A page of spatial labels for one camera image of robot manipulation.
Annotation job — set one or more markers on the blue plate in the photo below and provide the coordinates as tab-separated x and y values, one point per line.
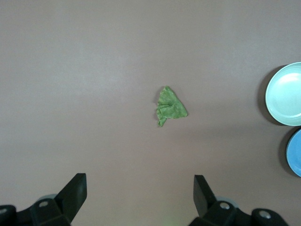
296	153

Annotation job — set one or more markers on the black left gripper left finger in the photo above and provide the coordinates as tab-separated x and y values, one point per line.
68	200

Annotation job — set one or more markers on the light green plate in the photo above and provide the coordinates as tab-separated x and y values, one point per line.
287	94

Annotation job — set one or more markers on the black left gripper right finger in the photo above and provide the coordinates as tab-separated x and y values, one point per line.
207	207

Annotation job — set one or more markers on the green lettuce leaf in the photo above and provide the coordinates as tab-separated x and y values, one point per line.
170	108

